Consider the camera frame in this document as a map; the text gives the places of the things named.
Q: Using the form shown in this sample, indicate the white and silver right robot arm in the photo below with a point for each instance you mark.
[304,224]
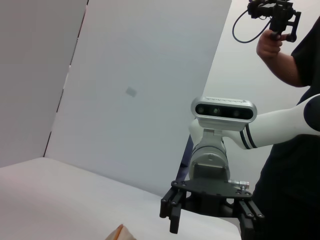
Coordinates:
[272,127]

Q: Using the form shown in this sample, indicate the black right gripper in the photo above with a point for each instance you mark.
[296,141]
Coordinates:
[210,197]

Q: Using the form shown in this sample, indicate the person's bare forearm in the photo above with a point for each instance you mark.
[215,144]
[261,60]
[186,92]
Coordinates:
[285,67]

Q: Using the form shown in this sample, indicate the black handheld camera rig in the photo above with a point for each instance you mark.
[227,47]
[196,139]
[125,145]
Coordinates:
[280,15]

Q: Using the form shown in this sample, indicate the person's black shirt torso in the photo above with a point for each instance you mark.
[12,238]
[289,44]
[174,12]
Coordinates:
[295,175]

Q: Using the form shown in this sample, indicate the beige bear print food bag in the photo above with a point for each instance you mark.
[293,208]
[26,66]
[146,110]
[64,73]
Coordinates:
[120,233]

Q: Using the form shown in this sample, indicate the person's bare hand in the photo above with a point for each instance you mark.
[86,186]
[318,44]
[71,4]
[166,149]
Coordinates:
[268,45]

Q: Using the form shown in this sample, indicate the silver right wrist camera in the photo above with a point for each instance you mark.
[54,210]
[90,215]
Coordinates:
[223,111]

